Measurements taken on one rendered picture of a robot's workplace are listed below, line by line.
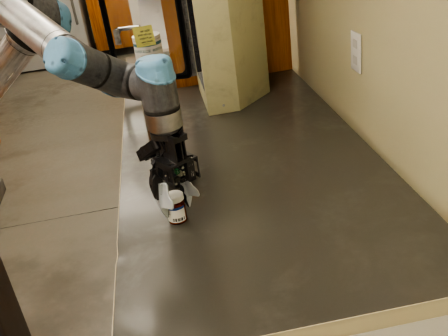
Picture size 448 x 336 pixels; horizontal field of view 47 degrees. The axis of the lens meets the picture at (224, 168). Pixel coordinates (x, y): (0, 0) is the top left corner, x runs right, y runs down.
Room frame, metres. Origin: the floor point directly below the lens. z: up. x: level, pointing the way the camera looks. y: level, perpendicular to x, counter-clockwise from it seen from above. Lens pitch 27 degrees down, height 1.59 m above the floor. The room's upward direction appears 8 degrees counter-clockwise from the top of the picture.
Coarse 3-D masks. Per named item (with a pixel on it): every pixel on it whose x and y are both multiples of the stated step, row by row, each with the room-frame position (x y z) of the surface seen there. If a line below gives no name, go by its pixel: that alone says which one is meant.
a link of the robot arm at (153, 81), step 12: (144, 60) 1.01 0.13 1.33; (156, 60) 1.00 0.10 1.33; (168, 60) 1.01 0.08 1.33; (132, 72) 1.03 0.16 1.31; (144, 72) 0.99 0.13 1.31; (156, 72) 0.99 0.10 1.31; (168, 72) 1.00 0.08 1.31; (132, 84) 1.02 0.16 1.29; (144, 84) 0.99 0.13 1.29; (156, 84) 0.98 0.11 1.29; (168, 84) 0.99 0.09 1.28; (144, 96) 1.00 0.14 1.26; (156, 96) 0.99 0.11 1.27; (168, 96) 0.99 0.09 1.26; (144, 108) 1.01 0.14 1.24; (156, 108) 0.99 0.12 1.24; (168, 108) 0.99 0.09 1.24
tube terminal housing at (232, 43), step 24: (192, 0) 1.69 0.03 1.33; (216, 0) 1.69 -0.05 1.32; (240, 0) 1.75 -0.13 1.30; (216, 24) 1.69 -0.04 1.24; (240, 24) 1.73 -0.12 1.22; (264, 24) 1.84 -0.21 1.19; (216, 48) 1.69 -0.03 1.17; (240, 48) 1.72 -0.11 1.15; (264, 48) 1.83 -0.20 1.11; (216, 72) 1.69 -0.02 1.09; (240, 72) 1.71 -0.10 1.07; (264, 72) 1.82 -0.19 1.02; (216, 96) 1.69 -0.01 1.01; (240, 96) 1.70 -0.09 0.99
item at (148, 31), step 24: (120, 0) 2.01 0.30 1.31; (144, 0) 2.00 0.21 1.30; (168, 0) 1.99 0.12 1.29; (120, 24) 2.01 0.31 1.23; (144, 24) 2.00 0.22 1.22; (168, 24) 1.99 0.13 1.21; (120, 48) 2.01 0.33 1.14; (144, 48) 2.00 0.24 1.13; (168, 48) 2.00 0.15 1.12; (192, 72) 2.00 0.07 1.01
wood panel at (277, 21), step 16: (272, 0) 2.08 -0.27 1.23; (272, 16) 2.08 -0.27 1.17; (288, 16) 2.09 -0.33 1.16; (272, 32) 2.08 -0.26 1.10; (288, 32) 2.09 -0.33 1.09; (272, 48) 2.08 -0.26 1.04; (288, 48) 2.09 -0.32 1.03; (272, 64) 2.08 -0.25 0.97; (288, 64) 2.09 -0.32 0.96; (176, 80) 2.04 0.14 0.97; (192, 80) 2.05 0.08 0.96
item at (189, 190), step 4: (180, 184) 1.04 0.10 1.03; (184, 184) 1.05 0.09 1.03; (188, 184) 1.04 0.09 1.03; (180, 188) 1.06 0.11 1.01; (184, 188) 1.05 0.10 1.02; (188, 188) 1.04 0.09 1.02; (192, 188) 1.03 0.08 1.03; (184, 192) 1.05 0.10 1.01; (188, 192) 1.05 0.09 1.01; (192, 192) 1.04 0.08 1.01; (196, 192) 1.02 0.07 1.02; (184, 196) 1.05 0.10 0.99; (188, 196) 1.05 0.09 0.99; (196, 196) 1.03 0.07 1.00; (188, 200) 1.05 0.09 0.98; (188, 204) 1.05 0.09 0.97
